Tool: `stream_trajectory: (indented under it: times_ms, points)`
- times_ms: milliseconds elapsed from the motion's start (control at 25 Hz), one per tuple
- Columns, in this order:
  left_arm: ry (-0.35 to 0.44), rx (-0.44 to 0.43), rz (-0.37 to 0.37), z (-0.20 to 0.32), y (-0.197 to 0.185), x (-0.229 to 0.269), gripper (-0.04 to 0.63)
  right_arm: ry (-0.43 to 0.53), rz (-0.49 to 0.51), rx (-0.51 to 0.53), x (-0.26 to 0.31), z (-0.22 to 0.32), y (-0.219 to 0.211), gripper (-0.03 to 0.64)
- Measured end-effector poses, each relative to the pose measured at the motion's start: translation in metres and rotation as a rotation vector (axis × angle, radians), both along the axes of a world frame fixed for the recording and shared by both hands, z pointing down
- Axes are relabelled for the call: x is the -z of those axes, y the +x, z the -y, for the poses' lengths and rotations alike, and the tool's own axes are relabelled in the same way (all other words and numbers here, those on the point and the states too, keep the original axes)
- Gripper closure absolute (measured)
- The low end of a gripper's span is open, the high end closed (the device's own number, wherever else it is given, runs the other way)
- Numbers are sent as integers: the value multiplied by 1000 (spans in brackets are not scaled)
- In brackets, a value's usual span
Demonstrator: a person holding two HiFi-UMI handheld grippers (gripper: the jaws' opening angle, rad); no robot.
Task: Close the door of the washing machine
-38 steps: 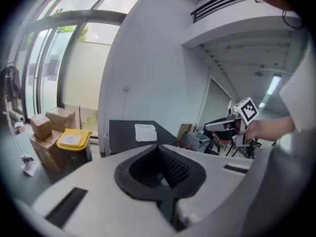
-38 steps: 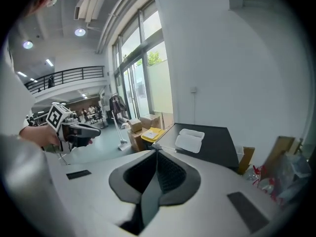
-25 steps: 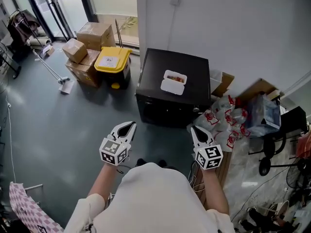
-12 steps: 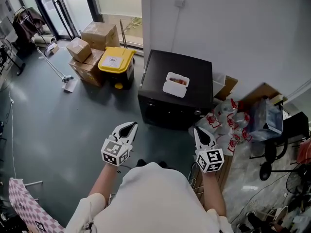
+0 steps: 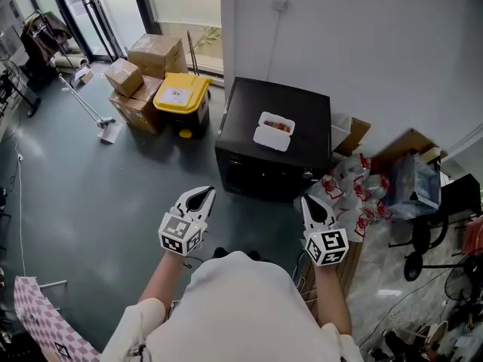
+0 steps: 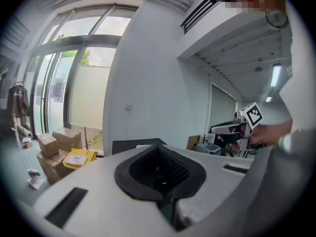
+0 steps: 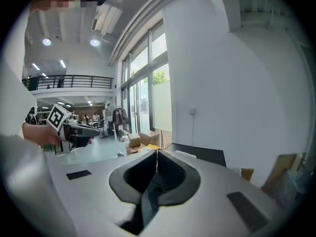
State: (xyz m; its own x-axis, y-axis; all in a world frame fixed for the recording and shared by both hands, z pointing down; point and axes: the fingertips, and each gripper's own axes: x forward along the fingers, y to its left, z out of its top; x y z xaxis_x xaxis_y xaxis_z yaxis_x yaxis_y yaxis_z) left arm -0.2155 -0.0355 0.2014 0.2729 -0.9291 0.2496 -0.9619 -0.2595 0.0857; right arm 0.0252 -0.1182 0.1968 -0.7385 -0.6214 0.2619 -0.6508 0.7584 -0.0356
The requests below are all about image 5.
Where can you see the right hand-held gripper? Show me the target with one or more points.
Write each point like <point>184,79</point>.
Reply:
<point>328,245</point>

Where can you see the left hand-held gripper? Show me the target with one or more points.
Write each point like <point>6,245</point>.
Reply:
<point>177,232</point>

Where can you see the person's right forearm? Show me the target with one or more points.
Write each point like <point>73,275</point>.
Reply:
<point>332,300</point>

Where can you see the person's left forearm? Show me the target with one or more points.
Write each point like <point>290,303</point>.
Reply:
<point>162,277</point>

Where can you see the pile of clear red-print bags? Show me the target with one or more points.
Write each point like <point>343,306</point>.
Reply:
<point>351,194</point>

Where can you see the person's left black shoe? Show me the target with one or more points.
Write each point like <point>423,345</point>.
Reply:
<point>220,252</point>

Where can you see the person's black shoe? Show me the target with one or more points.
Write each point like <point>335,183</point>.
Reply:
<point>220,252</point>
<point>253,255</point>

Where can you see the wooden plank pallet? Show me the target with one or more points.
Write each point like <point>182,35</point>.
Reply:
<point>339,270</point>

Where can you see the person's right black shoe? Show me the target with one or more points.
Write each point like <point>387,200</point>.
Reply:
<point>253,255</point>

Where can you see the white foam food container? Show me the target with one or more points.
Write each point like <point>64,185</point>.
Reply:
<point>273,132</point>

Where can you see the bluish plastic bag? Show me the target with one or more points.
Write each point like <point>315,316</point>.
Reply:
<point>415,185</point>

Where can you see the yellow lid waste bin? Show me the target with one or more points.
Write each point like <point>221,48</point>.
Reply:
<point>185,100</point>

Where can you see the person's white shirt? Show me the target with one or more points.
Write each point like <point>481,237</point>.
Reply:
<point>234,307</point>

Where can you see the black stool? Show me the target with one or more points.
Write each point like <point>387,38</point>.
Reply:
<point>426,236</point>

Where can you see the brown wooden board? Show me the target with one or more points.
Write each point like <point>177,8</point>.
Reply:
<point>411,145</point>

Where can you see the medium cardboard box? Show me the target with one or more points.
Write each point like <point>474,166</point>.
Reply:
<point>149,87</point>

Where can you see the black box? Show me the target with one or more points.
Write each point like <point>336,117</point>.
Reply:
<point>460,194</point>

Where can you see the white flat mop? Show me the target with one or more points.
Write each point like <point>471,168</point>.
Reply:
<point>90,108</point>

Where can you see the small cardboard box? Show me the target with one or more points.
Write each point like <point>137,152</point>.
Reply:
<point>122,75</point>

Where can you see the pink fabric bundle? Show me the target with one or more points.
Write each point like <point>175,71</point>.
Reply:
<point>471,236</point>

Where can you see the thin broom stick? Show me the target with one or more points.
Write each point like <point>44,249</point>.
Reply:
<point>192,51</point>

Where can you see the large cardboard box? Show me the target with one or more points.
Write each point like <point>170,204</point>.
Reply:
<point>158,55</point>

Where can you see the pink checkered cloth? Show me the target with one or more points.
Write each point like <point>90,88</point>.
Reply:
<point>45,323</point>

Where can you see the rolled cardboard tube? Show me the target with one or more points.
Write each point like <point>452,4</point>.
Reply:
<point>71,62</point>

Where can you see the clothes rack with dark garment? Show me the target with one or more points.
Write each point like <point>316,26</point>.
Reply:
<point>41,43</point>

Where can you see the white metal frame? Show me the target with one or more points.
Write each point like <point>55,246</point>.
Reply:
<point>53,284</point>

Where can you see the glass window wall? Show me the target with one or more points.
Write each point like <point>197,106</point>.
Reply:
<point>113,6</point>

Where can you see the white wall socket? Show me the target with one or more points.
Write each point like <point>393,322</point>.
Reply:
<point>280,4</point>

